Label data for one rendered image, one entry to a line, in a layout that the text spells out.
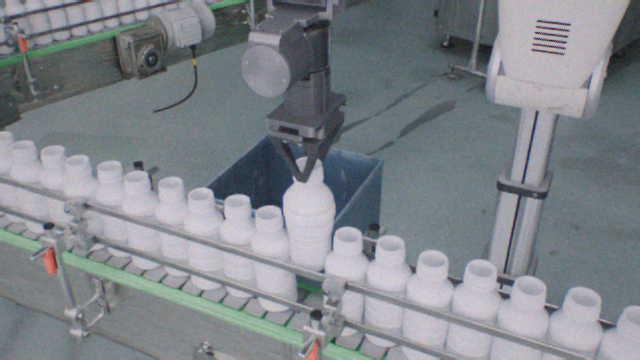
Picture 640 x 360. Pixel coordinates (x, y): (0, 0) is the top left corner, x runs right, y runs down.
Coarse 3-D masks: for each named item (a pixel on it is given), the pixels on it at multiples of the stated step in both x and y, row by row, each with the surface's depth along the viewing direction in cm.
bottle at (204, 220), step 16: (192, 192) 91; (208, 192) 92; (192, 208) 90; (208, 208) 90; (192, 224) 91; (208, 224) 91; (192, 256) 94; (208, 256) 93; (208, 272) 95; (208, 288) 96
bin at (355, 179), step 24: (264, 144) 153; (240, 168) 144; (264, 168) 155; (288, 168) 156; (336, 168) 149; (360, 168) 146; (216, 192) 137; (240, 192) 147; (264, 192) 159; (336, 192) 153; (360, 192) 131; (336, 216) 157; (360, 216) 136
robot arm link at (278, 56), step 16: (272, 0) 68; (336, 0) 65; (272, 16) 65; (288, 16) 65; (304, 16) 65; (320, 16) 66; (336, 16) 67; (256, 32) 62; (272, 32) 62; (288, 32) 63; (256, 48) 63; (272, 48) 62; (288, 48) 63; (304, 48) 65; (256, 64) 63; (272, 64) 63; (288, 64) 62; (304, 64) 65; (256, 80) 65; (272, 80) 64; (288, 80) 63; (272, 96) 65
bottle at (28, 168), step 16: (16, 144) 104; (32, 144) 104; (16, 160) 103; (32, 160) 104; (16, 176) 103; (32, 176) 104; (16, 192) 106; (32, 192) 105; (32, 208) 107; (48, 208) 108; (32, 224) 108
